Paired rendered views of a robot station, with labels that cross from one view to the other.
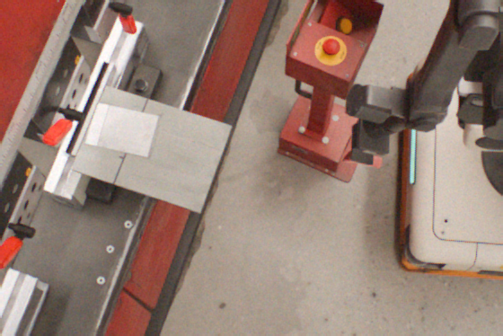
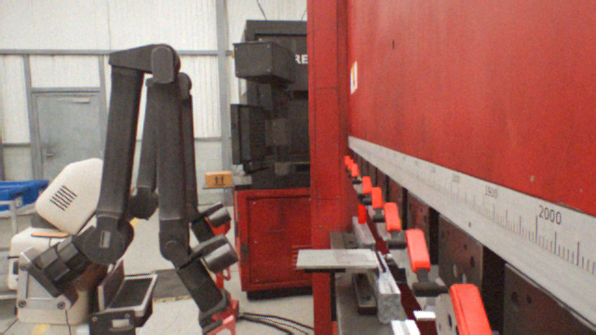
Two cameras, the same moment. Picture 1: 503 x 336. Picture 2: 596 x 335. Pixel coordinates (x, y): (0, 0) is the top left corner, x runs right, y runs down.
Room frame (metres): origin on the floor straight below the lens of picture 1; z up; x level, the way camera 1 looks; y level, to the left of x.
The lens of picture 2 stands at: (1.84, -0.26, 1.46)
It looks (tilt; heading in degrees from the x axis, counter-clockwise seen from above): 6 degrees down; 165
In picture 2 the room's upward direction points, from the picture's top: 1 degrees counter-clockwise
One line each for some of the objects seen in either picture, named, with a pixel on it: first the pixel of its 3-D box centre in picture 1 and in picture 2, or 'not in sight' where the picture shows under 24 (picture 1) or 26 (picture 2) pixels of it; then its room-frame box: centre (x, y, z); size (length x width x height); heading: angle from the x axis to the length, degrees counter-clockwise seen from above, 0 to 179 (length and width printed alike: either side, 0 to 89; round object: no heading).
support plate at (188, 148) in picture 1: (152, 147); (335, 258); (0.46, 0.23, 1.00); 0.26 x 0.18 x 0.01; 72
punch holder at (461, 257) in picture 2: not in sight; (490, 297); (1.44, 0.07, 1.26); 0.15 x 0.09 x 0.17; 162
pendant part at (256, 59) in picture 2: not in sight; (268, 116); (-0.85, 0.27, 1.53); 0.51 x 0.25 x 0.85; 150
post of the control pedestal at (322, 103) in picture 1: (323, 92); not in sight; (0.81, -0.14, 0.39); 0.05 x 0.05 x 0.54; 66
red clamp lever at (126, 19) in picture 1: (123, 18); (363, 208); (0.64, 0.26, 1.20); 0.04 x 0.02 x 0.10; 72
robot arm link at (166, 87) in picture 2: not in sight; (170, 156); (0.91, -0.29, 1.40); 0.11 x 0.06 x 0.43; 176
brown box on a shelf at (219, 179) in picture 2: not in sight; (218, 179); (-1.72, 0.00, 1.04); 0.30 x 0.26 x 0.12; 176
